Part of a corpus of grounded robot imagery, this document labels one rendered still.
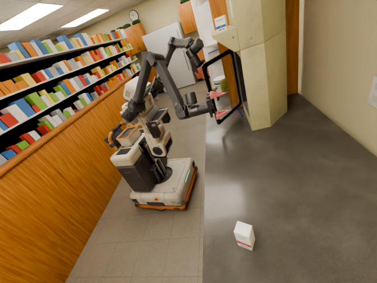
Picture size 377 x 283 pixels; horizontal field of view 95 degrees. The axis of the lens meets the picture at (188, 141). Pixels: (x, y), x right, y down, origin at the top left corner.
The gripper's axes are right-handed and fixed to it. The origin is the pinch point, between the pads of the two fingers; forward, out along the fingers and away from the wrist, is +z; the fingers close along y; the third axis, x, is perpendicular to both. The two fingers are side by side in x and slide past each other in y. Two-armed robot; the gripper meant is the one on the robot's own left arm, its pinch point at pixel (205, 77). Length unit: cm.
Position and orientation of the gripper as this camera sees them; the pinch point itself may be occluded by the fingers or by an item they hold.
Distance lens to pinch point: 122.4
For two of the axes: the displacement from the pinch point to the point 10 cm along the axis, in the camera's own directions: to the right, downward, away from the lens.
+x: -8.0, 5.8, -1.7
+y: -2.4, -0.5, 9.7
